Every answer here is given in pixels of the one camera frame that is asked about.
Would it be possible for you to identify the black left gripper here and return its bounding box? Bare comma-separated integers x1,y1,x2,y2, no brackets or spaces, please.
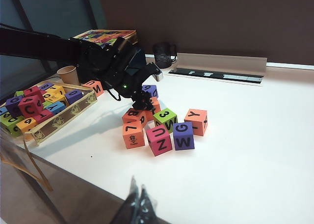
105,69,155,112

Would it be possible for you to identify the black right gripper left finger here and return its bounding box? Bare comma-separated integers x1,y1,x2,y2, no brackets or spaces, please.
115,176,140,224

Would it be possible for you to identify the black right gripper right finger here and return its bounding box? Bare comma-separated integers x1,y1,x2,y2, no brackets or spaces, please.
137,183,160,224

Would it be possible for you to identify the orange block I and 2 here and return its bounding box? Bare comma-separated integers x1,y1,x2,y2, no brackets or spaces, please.
144,97,162,121

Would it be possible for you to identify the green block O and 3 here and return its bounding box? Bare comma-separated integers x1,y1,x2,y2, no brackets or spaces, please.
152,108,178,134

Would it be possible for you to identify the yellow letter block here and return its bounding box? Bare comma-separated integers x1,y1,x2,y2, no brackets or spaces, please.
44,85,67,102

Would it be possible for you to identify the purple block W and 9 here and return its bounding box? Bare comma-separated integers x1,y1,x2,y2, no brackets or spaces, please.
141,84,159,99

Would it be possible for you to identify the orange block B and C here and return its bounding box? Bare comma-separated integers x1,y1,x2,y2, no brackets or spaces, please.
122,108,148,126

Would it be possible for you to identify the orange block D and Queen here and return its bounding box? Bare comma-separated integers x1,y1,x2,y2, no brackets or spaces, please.
122,122,146,150

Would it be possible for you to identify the pink block X and Z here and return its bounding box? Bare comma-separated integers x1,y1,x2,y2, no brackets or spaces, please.
145,125,174,157

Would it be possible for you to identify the black mesh cup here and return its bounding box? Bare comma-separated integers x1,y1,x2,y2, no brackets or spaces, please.
152,41,178,69

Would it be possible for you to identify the orange block U and M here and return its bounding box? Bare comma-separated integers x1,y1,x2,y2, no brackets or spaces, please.
82,80,104,97

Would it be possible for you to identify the purple block W and G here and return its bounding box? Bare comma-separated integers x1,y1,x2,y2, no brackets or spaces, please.
172,122,196,151

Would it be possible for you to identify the orange block with Y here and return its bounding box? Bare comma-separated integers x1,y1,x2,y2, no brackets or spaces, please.
183,108,209,137

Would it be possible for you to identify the purple block O and I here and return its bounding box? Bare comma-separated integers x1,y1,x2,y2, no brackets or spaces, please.
65,88,83,104

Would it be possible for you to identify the yellow patterned box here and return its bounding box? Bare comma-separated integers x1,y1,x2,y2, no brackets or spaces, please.
72,29,137,47

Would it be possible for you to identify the open gold-trimmed block bag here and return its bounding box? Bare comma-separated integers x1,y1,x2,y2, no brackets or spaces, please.
0,79,98,193

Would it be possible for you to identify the brown paper cup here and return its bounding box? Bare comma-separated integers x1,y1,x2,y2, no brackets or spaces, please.
56,65,80,86

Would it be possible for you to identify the blue block K and Y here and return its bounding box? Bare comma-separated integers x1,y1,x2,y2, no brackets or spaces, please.
45,101,67,114

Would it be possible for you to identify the red block with T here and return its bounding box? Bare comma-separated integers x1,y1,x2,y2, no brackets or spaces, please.
33,110,53,123

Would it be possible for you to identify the grey desk divider panel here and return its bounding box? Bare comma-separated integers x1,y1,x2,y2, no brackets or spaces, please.
98,0,314,71

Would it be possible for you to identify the red block with 7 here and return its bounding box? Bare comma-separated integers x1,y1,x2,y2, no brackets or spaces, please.
23,85,41,98

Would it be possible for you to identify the red block C and 4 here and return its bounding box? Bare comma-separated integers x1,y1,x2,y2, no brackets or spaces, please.
18,95,45,118

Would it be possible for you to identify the orange block with 9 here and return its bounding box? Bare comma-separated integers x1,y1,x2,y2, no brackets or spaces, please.
16,117,37,134

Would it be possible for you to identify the purple block with G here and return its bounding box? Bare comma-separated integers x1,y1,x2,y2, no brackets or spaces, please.
4,96,24,116

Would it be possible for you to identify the green block with D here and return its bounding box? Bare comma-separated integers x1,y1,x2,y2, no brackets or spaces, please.
0,115,23,138

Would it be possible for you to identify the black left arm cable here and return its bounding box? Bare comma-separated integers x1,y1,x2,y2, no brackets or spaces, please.
106,86,123,102

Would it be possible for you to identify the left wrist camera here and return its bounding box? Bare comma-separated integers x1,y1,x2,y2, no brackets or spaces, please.
124,46,164,83

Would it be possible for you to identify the black cable tray slot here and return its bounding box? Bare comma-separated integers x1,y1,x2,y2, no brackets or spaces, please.
168,67,264,86

